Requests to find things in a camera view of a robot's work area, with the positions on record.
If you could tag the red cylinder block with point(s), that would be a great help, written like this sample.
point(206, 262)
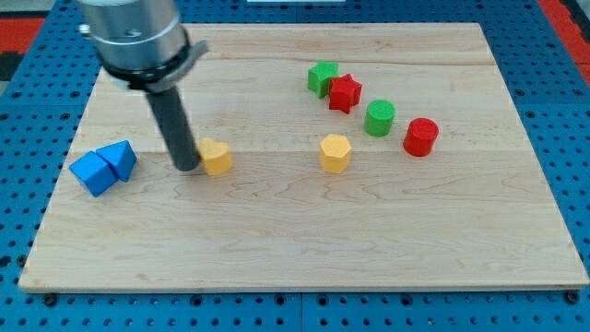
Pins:
point(421, 136)

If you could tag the green cylinder block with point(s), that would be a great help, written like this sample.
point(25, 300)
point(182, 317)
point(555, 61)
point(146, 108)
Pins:
point(379, 118)

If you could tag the green star block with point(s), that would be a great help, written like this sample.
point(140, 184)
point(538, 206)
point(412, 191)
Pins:
point(319, 77)

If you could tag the blue cube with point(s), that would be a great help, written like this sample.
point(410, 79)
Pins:
point(94, 173)

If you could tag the blue triangular block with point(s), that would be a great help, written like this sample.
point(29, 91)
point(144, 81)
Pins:
point(120, 157)

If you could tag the yellow hexagon block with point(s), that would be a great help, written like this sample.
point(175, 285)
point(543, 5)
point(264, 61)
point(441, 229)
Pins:
point(335, 153)

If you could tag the yellow heart block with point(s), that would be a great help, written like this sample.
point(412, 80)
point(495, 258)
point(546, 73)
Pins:
point(215, 155)

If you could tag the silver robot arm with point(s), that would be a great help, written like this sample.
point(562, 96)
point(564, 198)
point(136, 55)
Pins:
point(141, 42)

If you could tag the red star block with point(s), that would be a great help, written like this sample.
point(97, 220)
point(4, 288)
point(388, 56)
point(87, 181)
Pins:
point(344, 93)

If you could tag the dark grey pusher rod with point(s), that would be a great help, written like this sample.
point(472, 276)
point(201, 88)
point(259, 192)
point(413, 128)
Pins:
point(168, 111)

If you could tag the wooden board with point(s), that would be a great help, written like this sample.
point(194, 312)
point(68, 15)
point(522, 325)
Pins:
point(476, 214)

